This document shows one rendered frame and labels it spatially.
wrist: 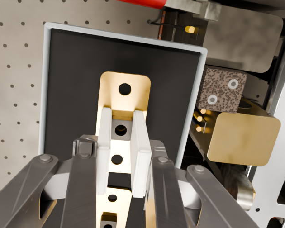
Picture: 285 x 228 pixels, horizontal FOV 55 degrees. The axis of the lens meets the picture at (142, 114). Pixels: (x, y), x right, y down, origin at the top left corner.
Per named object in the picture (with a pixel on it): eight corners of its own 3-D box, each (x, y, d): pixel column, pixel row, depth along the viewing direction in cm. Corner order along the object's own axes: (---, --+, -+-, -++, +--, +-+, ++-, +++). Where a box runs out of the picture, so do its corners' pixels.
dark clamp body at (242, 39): (191, 46, 70) (267, 76, 34) (145, 38, 69) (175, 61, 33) (197, 16, 68) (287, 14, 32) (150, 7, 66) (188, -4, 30)
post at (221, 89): (174, 63, 71) (237, 114, 33) (155, 60, 70) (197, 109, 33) (178, 43, 69) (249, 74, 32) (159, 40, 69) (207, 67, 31)
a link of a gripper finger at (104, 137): (106, 196, 15) (92, 196, 15) (108, 143, 22) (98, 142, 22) (111, 148, 14) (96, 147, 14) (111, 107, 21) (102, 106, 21)
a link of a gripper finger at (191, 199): (152, 181, 13) (211, 185, 14) (144, 138, 18) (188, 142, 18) (148, 206, 14) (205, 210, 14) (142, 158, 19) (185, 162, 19)
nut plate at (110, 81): (137, 172, 24) (138, 179, 22) (92, 168, 23) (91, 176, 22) (151, 75, 21) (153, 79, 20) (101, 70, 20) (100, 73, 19)
